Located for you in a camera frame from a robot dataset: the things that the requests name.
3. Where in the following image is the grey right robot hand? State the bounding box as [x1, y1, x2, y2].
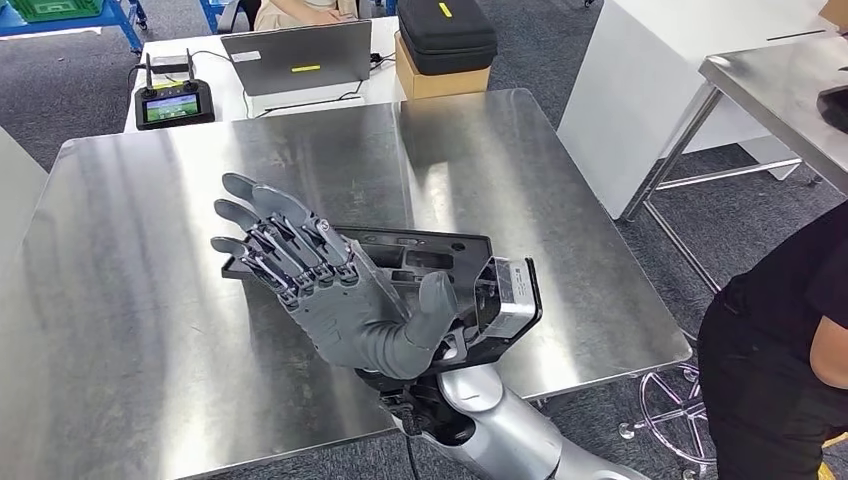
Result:
[210, 172, 460, 369]

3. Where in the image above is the stainless steel workbench table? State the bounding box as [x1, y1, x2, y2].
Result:
[0, 87, 694, 480]

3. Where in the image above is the white desk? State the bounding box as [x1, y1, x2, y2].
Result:
[123, 16, 407, 134]

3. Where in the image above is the grey laptop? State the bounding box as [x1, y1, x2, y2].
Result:
[220, 19, 374, 98]

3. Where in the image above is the small screen device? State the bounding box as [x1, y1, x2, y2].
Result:
[134, 47, 217, 131]

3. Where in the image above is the black hard case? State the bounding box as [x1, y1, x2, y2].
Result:
[397, 0, 499, 76]

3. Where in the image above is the person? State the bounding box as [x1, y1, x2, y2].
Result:
[695, 198, 848, 480]
[253, 0, 359, 32]

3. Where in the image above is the black office chair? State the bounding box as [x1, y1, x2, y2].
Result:
[215, 0, 263, 34]

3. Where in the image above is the white panel metal table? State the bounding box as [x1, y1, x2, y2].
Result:
[0, 125, 49, 266]

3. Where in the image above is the chrome stool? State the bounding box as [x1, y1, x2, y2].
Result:
[617, 360, 720, 480]

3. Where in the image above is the blue metal cart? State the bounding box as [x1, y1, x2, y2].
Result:
[0, 0, 148, 54]

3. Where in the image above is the green plastic crate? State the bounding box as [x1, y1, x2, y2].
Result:
[6, 0, 107, 22]

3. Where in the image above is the black object on table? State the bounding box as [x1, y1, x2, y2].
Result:
[816, 84, 848, 135]

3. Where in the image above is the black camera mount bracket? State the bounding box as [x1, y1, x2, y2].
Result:
[423, 256, 545, 374]

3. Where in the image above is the black camera cable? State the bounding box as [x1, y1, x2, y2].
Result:
[400, 423, 422, 480]

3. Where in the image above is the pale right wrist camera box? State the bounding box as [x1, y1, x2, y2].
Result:
[473, 256, 543, 340]

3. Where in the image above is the white metal frame table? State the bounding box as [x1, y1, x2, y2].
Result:
[556, 0, 848, 296]

